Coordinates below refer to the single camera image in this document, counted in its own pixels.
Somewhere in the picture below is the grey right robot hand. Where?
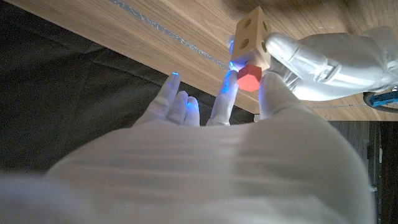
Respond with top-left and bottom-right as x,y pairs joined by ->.
0,70 -> 377,224

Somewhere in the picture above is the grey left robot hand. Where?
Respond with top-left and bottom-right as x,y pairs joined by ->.
228,26 -> 398,102

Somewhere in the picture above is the red-headed wooden screw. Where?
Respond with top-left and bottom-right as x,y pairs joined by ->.
236,63 -> 264,93

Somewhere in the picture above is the wooden block with holes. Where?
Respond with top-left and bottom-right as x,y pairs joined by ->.
230,6 -> 272,72

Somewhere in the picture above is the black backdrop curtain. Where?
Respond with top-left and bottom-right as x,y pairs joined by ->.
0,0 -> 256,175

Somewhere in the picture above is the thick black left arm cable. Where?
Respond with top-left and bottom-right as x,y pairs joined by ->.
363,91 -> 398,114

